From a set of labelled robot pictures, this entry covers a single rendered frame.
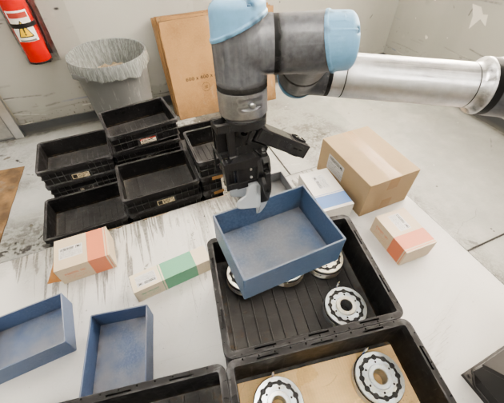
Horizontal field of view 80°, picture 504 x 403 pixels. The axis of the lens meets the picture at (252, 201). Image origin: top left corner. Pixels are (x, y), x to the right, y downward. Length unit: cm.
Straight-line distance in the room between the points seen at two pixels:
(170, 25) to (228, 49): 246
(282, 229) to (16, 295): 87
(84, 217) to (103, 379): 114
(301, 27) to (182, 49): 252
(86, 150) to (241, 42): 187
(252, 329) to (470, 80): 67
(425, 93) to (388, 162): 63
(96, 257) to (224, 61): 79
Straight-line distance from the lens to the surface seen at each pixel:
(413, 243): 111
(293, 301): 83
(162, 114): 215
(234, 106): 45
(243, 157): 50
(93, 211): 195
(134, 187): 183
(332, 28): 44
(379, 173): 117
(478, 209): 262
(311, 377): 78
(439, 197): 255
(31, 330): 112
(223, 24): 42
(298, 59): 44
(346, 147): 124
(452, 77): 63
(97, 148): 221
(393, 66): 59
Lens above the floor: 158
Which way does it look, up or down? 47 degrees down
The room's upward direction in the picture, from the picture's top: straight up
